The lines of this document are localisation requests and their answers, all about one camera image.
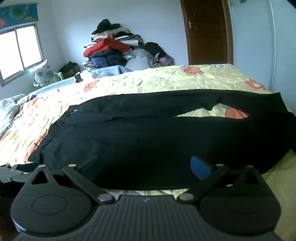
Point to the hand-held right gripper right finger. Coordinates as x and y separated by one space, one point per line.
200 168

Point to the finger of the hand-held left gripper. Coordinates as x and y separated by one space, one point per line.
23 168

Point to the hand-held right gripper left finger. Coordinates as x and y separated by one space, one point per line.
89 168

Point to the black pants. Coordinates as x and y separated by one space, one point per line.
138 139

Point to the zebra striped blanket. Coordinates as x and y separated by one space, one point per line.
7 131

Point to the white crumpled quilt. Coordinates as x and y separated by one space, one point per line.
9 109

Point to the small black object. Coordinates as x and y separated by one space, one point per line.
78 77

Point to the white floral pillow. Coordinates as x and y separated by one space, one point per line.
42 73

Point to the green plastic chair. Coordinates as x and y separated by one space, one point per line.
59 75

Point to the yellow floral bed sheet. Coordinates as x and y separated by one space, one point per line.
161 78

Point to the blue quilted mattress pad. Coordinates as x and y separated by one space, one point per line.
104 70

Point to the black duffel bag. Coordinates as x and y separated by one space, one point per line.
69 69

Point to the purple bag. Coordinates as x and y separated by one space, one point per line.
164 61

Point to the window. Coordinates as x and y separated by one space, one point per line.
20 51

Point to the red jacket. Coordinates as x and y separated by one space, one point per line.
108 46

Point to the pile of clothes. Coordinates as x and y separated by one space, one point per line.
111 46

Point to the black backpack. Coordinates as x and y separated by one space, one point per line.
153 49

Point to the brown wooden door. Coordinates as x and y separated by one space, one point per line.
208 32

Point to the blue floral curtain valance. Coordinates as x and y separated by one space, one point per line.
18 15

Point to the white wall pipe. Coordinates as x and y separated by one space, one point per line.
273 46

